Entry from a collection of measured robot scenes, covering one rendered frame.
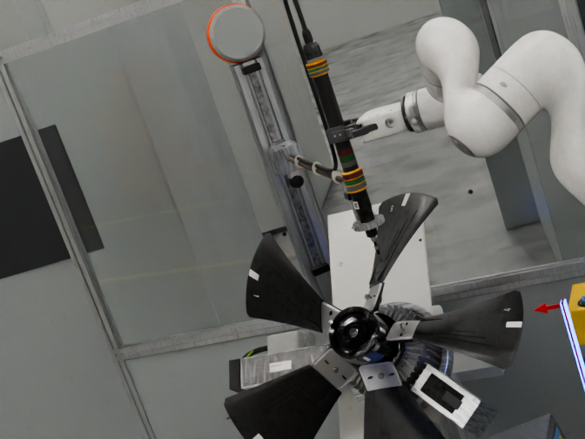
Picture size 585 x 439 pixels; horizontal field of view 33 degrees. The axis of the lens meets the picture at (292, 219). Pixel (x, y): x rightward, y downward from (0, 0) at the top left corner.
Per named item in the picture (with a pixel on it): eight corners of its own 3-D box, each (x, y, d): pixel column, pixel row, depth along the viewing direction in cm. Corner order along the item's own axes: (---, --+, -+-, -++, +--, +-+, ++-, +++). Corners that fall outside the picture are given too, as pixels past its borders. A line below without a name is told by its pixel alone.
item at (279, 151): (274, 174, 273) (264, 145, 271) (297, 165, 274) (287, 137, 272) (283, 178, 263) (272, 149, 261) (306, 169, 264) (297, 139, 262)
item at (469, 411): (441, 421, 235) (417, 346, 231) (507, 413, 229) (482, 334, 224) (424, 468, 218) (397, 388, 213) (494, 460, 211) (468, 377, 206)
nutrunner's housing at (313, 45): (361, 238, 212) (293, 33, 201) (378, 231, 213) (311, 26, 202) (367, 240, 208) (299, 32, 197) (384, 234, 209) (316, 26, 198)
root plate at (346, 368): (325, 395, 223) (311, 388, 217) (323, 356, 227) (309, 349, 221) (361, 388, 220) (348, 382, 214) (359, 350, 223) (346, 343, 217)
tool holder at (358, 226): (346, 227, 214) (332, 185, 212) (375, 215, 216) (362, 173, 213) (359, 234, 206) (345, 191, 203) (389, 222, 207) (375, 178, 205)
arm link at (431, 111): (413, 81, 195) (420, 125, 193) (477, 63, 189) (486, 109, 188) (426, 90, 202) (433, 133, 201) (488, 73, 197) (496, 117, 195)
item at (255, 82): (312, 275, 282) (240, 68, 267) (327, 267, 283) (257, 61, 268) (314, 277, 279) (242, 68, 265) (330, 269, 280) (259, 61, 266)
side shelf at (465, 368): (396, 354, 295) (393, 346, 294) (514, 335, 280) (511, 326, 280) (376, 394, 274) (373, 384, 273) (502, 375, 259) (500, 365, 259)
